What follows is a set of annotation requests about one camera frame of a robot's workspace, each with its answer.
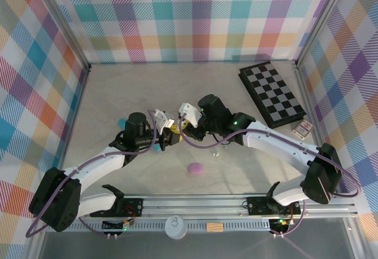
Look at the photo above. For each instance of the clear small earbuds pair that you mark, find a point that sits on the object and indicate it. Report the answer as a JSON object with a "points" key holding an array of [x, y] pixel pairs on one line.
{"points": [[216, 154]]}

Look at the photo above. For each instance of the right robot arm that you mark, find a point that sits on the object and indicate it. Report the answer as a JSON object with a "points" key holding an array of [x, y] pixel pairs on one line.
{"points": [[280, 143]]}

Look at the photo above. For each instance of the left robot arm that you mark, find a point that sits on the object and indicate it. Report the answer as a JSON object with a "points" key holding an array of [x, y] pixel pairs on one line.
{"points": [[94, 164]]}

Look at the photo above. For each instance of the teal pen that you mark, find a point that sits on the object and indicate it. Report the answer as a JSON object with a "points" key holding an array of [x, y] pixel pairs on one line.
{"points": [[121, 123]]}

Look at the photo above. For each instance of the black grey chessboard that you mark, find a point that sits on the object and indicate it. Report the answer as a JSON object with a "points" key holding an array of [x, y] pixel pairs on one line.
{"points": [[271, 93]]}

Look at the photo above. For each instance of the white round cap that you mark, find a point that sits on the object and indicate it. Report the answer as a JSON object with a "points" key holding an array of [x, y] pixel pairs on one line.
{"points": [[176, 229]]}

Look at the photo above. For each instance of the playing card box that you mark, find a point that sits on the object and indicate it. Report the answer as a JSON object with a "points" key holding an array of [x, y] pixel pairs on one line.
{"points": [[302, 129]]}

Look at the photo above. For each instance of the perforated metal strip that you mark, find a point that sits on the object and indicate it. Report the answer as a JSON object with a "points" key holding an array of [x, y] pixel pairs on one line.
{"points": [[147, 226]]}

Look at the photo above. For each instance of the small wooden block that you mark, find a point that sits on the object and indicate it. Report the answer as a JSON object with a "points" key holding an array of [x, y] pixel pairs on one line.
{"points": [[214, 227]]}

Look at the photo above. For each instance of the small controller board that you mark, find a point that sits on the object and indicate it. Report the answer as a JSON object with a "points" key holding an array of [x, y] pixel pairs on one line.
{"points": [[124, 226], [280, 224]]}

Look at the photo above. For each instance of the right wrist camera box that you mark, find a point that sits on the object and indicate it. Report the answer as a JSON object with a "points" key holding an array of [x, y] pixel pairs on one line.
{"points": [[190, 111]]}

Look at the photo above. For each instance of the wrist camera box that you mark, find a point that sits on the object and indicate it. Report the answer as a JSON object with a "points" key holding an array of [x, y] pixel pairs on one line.
{"points": [[190, 111], [161, 117]]}

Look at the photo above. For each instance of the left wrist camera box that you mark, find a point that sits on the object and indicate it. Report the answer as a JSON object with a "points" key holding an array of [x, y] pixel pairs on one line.
{"points": [[161, 117]]}

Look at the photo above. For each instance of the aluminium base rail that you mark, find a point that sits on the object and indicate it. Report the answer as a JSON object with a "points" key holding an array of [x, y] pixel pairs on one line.
{"points": [[192, 208]]}

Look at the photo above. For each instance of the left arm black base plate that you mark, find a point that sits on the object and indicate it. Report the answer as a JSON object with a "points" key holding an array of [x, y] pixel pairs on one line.
{"points": [[134, 207]]}

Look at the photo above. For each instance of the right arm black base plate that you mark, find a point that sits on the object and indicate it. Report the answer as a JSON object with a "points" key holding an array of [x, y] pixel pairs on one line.
{"points": [[257, 205]]}

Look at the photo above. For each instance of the aluminium frame post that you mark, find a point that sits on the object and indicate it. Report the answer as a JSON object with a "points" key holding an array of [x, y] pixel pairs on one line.
{"points": [[66, 25], [323, 19]]}

